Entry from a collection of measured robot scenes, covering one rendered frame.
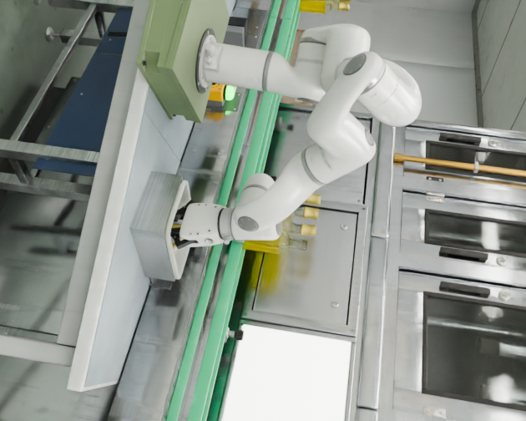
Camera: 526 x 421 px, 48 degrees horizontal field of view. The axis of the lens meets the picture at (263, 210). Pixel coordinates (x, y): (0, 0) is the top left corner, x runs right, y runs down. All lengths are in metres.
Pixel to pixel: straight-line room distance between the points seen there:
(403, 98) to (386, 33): 6.59
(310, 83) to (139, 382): 0.81
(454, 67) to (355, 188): 5.48
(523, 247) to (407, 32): 5.94
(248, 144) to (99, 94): 0.53
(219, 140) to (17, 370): 0.86
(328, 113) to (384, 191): 0.96
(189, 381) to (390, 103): 0.81
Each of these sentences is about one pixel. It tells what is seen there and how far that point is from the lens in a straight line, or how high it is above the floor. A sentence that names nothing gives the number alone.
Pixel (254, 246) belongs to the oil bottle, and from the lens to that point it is 1.69.
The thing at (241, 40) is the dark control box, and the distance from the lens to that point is 2.01.
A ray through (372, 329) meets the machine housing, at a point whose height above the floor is 1.36.
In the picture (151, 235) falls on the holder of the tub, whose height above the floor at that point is 0.80.
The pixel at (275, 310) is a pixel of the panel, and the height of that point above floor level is 1.08.
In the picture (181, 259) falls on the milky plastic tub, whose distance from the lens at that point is 1.54.
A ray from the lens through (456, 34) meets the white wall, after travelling 7.94.
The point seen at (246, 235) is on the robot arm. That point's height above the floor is 1.01.
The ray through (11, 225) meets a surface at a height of 0.17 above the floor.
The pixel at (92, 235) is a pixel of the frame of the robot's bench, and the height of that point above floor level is 0.68.
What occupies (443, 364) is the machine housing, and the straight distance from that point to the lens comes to 1.79.
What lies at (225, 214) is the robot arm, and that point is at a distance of 1.34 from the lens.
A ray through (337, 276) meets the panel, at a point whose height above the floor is 1.25.
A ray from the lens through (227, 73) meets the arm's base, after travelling 1.42.
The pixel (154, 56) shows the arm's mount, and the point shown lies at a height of 0.78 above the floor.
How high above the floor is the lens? 1.18
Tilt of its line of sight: 6 degrees down
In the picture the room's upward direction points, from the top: 98 degrees clockwise
